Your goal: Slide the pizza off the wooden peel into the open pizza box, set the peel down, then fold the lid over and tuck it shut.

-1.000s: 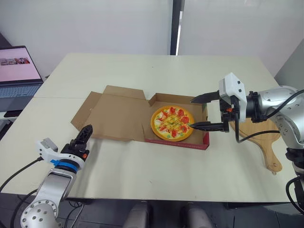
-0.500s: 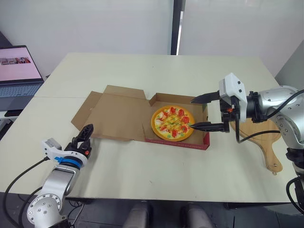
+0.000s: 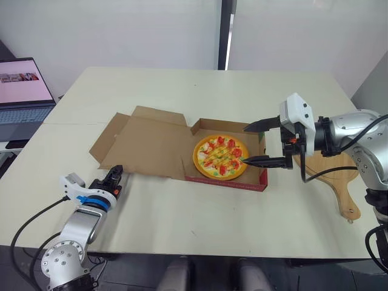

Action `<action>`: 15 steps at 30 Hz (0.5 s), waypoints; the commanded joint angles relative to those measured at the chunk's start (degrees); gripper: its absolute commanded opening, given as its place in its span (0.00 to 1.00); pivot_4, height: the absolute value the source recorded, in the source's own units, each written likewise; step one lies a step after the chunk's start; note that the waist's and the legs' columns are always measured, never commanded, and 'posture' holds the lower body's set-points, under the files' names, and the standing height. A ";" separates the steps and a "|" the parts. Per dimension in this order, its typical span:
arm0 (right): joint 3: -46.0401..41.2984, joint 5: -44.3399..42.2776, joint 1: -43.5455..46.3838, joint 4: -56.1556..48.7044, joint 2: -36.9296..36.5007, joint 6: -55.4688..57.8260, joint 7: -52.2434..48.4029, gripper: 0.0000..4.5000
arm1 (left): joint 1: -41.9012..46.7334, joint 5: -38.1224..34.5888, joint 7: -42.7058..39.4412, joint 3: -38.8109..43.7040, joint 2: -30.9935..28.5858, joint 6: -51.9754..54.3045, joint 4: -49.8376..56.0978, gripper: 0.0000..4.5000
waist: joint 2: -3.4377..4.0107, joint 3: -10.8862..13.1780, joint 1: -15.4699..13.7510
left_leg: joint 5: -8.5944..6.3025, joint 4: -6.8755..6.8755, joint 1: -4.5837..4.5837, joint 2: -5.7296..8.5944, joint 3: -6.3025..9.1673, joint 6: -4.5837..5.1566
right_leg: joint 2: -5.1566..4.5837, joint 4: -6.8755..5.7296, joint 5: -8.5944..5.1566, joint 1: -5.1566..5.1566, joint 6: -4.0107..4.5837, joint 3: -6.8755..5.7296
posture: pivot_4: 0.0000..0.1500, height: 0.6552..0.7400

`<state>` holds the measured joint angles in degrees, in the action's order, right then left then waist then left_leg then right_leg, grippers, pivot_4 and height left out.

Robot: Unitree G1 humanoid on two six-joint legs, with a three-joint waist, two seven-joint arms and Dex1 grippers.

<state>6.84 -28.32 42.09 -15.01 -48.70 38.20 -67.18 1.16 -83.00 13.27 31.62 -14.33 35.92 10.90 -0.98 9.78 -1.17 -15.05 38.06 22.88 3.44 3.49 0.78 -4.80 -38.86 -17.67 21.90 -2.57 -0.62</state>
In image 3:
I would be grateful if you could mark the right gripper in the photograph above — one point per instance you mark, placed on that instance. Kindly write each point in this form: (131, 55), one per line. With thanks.
(288, 148)

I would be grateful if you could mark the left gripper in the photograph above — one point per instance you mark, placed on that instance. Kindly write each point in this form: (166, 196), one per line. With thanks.
(110, 180)

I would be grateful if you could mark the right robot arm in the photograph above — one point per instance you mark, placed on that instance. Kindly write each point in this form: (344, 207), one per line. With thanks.
(357, 136)

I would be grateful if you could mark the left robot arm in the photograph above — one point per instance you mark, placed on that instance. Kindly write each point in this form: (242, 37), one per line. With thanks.
(82, 224)

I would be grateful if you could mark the toy pizza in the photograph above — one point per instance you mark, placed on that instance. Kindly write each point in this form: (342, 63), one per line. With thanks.
(220, 157)

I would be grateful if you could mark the brown cardboard pizza box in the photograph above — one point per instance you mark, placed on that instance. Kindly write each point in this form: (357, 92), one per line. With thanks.
(169, 145)

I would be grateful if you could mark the wooden pizza peel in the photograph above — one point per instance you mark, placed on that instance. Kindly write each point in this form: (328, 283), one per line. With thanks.
(333, 179)

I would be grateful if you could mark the grey laptop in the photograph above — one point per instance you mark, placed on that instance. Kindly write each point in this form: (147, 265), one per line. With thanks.
(22, 97)

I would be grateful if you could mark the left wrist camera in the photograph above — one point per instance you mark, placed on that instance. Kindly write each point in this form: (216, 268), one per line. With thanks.
(72, 182)

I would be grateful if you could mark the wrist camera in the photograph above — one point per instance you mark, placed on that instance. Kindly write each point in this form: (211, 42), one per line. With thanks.
(72, 182)
(298, 118)

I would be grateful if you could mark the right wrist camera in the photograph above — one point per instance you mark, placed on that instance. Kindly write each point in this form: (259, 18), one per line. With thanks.
(298, 118)

